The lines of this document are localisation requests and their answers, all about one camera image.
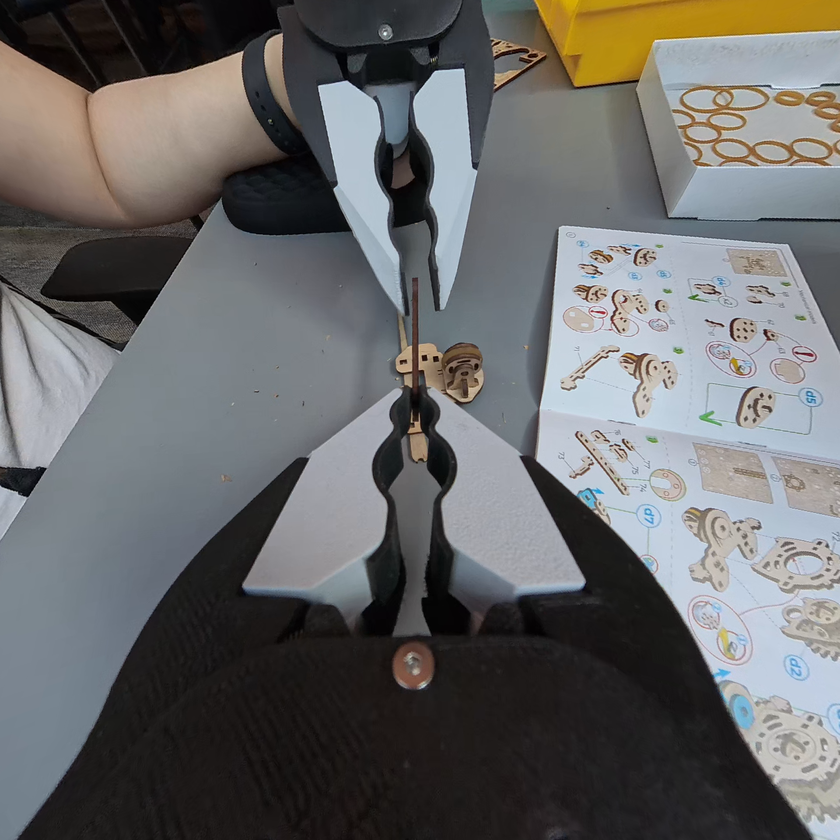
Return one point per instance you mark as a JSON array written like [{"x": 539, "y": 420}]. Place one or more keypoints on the assembly instruction booklet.
[{"x": 656, "y": 420}]

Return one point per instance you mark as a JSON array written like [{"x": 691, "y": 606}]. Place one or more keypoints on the black padded wrist rest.
[{"x": 275, "y": 197}]

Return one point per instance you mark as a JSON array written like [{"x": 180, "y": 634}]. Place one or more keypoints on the black chair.
[{"x": 111, "y": 269}]

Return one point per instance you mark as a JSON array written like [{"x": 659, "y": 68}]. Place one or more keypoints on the white cardboard box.
[{"x": 722, "y": 197}]

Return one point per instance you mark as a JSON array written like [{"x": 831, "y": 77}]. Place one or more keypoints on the black wristband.
[{"x": 262, "y": 98}]

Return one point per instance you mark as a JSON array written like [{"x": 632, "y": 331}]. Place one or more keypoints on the person's white shirt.
[{"x": 39, "y": 394}]

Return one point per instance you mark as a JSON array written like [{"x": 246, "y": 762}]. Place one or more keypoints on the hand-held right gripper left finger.
[{"x": 315, "y": 525}]

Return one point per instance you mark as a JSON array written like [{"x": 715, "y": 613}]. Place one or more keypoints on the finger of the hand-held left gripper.
[
  {"x": 354, "y": 164},
  {"x": 453, "y": 144}
]

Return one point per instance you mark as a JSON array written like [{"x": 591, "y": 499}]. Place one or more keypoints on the pile of brown rubber bands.
[{"x": 791, "y": 98}]

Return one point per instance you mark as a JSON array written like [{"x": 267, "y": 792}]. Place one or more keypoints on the yellow plastic bin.
[{"x": 623, "y": 39}]

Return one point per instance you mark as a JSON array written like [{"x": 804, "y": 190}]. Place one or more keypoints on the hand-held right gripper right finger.
[{"x": 505, "y": 525}]

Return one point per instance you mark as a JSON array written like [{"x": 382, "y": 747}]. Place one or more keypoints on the wooden model assembly with knob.
[{"x": 463, "y": 371}]

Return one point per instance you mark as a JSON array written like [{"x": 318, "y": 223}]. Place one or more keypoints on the person's left forearm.
[{"x": 131, "y": 131}]

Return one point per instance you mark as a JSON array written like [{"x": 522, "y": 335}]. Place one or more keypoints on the laser-cut wooden sheet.
[{"x": 518, "y": 62}]

